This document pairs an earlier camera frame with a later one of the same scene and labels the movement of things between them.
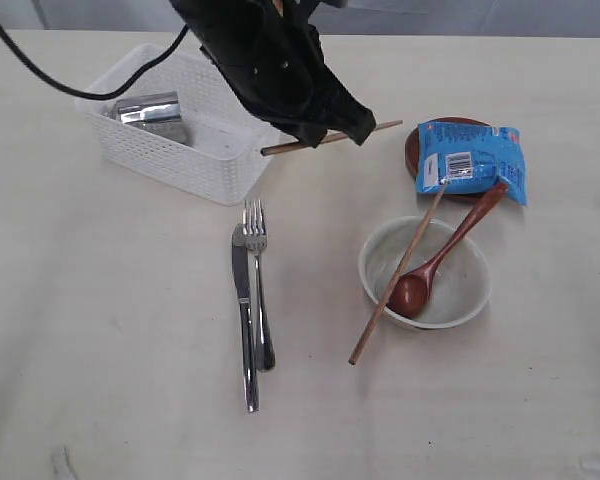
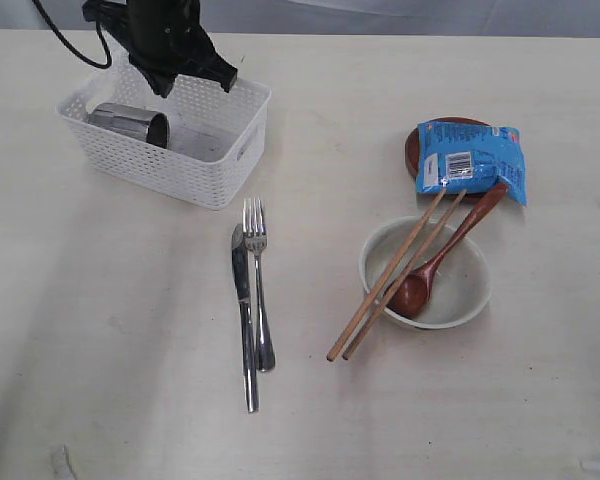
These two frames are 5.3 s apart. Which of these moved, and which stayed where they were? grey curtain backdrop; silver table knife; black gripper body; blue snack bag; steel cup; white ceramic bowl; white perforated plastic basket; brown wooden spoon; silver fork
Moved: white perforated plastic basket; black gripper body; steel cup
Stayed: blue snack bag; silver fork; white ceramic bowl; grey curtain backdrop; silver table knife; brown wooden spoon
